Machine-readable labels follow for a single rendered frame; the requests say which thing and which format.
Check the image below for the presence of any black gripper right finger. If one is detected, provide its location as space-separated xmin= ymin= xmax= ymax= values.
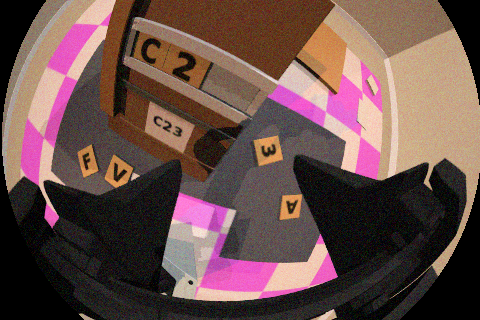
xmin=293 ymin=155 xmax=429 ymax=277

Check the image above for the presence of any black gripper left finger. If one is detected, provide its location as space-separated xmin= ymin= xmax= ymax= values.
xmin=43 ymin=159 xmax=183 ymax=293

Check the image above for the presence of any cream paper label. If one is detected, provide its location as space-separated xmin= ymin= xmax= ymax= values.
xmin=145 ymin=101 xmax=196 ymax=153

